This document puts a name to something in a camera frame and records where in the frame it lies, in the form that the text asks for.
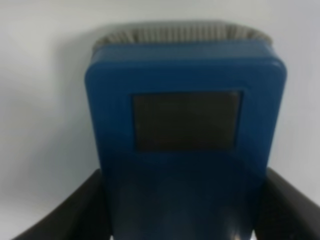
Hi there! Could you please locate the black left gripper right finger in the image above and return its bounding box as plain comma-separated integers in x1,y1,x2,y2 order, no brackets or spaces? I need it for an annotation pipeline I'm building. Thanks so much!
249,168,320,240

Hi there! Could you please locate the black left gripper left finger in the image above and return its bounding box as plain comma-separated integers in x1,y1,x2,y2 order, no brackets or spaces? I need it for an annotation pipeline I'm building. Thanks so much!
15,169,112,240

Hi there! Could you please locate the blue whiteboard eraser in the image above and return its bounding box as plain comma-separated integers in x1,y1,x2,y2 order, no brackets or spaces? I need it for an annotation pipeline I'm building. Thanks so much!
85,21,287,240

